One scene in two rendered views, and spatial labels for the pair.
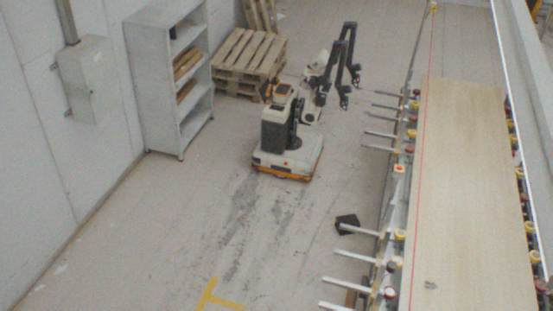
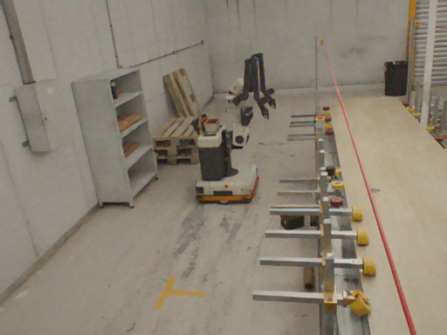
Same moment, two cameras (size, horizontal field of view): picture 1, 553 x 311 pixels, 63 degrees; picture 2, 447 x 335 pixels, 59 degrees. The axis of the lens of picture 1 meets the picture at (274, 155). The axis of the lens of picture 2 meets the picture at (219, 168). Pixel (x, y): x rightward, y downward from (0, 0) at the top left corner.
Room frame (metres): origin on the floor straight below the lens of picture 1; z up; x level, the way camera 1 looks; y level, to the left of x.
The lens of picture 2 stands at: (-0.63, 0.00, 2.06)
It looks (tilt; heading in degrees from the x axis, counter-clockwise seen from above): 21 degrees down; 359
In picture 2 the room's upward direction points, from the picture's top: 6 degrees counter-clockwise
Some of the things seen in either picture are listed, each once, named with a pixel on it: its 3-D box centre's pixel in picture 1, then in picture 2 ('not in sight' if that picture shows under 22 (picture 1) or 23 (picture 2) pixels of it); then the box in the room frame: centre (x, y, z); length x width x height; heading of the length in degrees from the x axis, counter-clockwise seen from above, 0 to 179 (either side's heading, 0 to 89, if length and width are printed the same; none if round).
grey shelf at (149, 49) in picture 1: (175, 77); (120, 136); (4.23, 1.12, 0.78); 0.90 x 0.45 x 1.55; 165
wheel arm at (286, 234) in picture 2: not in sight; (312, 234); (1.16, -0.48, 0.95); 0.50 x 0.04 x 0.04; 75
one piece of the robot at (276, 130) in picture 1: (282, 117); (216, 148); (3.86, -0.06, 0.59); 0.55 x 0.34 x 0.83; 165
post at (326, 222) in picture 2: not in sight; (327, 264); (0.94, -0.49, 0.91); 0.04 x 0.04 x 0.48; 75
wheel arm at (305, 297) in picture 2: not in sight; (297, 297); (0.69, -0.28, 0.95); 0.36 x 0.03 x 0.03; 75
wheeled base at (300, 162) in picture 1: (289, 150); (228, 181); (3.84, -0.15, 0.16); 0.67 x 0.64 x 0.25; 75
